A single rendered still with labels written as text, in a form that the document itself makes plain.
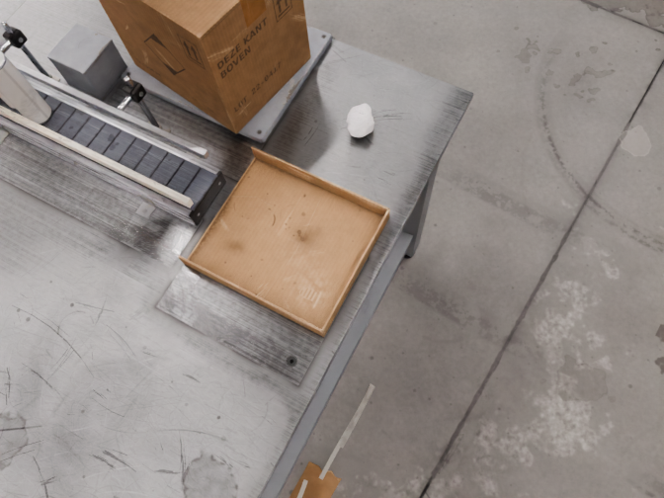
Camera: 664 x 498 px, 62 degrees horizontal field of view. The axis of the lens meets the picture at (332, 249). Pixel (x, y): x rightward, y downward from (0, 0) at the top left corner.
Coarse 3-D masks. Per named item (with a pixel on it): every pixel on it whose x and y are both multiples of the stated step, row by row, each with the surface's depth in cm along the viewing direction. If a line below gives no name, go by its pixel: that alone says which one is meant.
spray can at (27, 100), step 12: (0, 60) 96; (0, 72) 96; (12, 72) 99; (0, 84) 98; (12, 84) 100; (24, 84) 102; (12, 96) 102; (24, 96) 103; (36, 96) 106; (24, 108) 105; (36, 108) 106; (48, 108) 110; (36, 120) 109; (48, 120) 110
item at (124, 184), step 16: (96, 112) 111; (16, 128) 111; (128, 128) 109; (48, 144) 109; (160, 144) 107; (80, 160) 107; (192, 160) 106; (112, 176) 105; (128, 192) 109; (144, 192) 104; (208, 192) 104; (176, 208) 102; (208, 208) 107
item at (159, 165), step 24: (48, 96) 113; (72, 120) 110; (96, 120) 110; (96, 144) 108; (120, 144) 108; (144, 144) 107; (144, 168) 105; (168, 168) 105; (192, 168) 105; (192, 192) 103
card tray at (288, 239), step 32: (256, 160) 110; (256, 192) 107; (288, 192) 107; (320, 192) 106; (352, 192) 102; (224, 224) 105; (256, 224) 105; (288, 224) 104; (320, 224) 104; (352, 224) 103; (384, 224) 103; (192, 256) 103; (224, 256) 103; (256, 256) 102; (288, 256) 102; (320, 256) 101; (352, 256) 101; (256, 288) 100; (288, 288) 100; (320, 288) 99; (320, 320) 97
